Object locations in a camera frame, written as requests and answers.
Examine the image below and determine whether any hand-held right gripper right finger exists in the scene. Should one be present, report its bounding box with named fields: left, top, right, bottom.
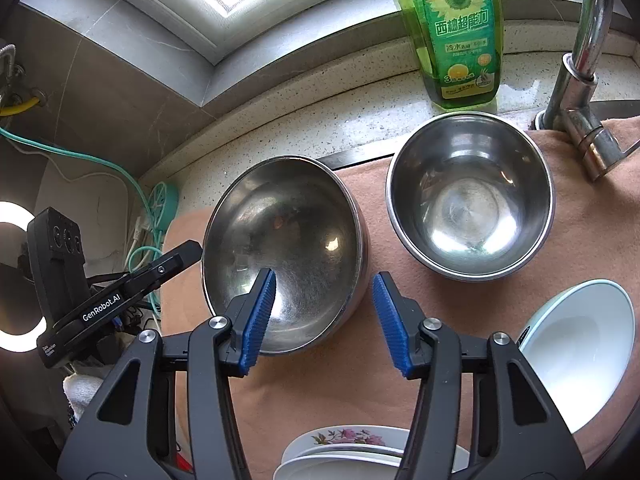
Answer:
left=371, top=271, right=586, bottom=480

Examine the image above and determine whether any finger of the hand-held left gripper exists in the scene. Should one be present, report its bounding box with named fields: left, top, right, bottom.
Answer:
left=125, top=241, right=203, bottom=291

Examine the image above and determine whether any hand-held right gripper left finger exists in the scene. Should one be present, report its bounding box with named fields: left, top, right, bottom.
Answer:
left=57, top=267, right=278, bottom=480

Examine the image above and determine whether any stainless steel bowl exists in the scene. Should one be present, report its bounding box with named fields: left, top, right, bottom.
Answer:
left=201, top=156, right=363, bottom=356
left=315, top=156, right=372, bottom=343

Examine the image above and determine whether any large pink floral plate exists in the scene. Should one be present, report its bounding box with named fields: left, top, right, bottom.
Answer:
left=281, top=425, right=471, bottom=480

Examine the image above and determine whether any red steel bowl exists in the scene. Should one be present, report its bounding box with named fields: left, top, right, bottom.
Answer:
left=385, top=111, right=556, bottom=281

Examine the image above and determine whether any light blue bowl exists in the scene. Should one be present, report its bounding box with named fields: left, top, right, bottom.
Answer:
left=517, top=279, right=636, bottom=436

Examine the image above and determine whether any person's left hand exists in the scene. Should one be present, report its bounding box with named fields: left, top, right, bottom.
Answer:
left=62, top=372, right=108, bottom=426

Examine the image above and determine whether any mint green power strip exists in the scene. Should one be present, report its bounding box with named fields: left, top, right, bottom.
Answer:
left=147, top=182, right=180, bottom=231

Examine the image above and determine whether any peach towel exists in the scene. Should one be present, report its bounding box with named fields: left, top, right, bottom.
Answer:
left=160, top=115, right=640, bottom=480

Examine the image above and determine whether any chrome faucet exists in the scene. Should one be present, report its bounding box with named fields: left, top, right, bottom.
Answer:
left=535, top=0, right=640, bottom=183

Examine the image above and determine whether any green dish soap bottle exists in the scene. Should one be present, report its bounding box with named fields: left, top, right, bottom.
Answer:
left=377, top=0, right=505, bottom=113

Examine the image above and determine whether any ring light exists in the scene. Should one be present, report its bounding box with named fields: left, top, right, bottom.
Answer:
left=0, top=200, right=51, bottom=353

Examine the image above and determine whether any green cable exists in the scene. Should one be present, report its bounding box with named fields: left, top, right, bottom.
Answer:
left=0, top=125, right=178, bottom=311

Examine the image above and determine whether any yellow hose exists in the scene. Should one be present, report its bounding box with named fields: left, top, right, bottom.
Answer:
left=0, top=95, right=42, bottom=118

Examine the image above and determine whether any metal flexible hose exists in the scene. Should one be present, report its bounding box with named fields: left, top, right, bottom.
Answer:
left=0, top=42, right=26, bottom=98

